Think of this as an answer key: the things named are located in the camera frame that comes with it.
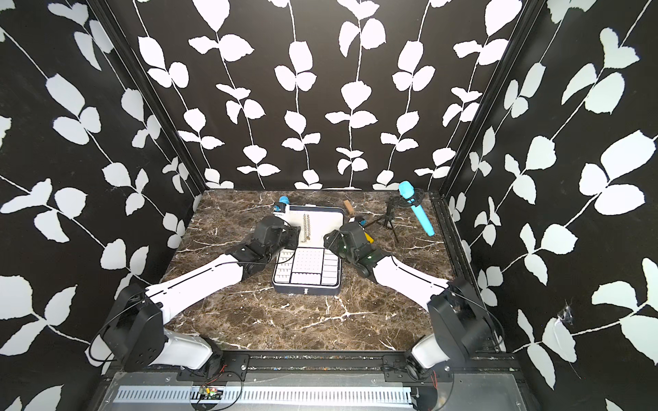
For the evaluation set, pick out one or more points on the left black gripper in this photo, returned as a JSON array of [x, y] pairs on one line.
[[293, 235]]

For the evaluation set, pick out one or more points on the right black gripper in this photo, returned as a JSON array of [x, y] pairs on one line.
[[334, 241]]

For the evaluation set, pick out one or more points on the grey jewelry box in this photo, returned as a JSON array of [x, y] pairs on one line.
[[311, 269]]

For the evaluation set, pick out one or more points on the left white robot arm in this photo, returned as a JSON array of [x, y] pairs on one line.
[[135, 329]]

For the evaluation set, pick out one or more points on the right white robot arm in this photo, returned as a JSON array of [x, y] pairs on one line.
[[460, 322]]

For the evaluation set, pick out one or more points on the brown wooden block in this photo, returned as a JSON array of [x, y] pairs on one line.
[[349, 208]]

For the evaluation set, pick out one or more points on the blue microphone on stand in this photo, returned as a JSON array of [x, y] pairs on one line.
[[414, 198]]

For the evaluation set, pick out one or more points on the black tripod mic stand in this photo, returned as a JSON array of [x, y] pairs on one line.
[[393, 203]]

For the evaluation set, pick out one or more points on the small circuit board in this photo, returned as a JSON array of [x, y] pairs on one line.
[[208, 394]]

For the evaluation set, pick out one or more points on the white perforated strip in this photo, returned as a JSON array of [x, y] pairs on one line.
[[280, 395]]

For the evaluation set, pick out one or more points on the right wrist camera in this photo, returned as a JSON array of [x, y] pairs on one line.
[[360, 220]]

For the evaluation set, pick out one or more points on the black mounting rail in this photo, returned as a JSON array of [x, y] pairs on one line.
[[396, 366]]

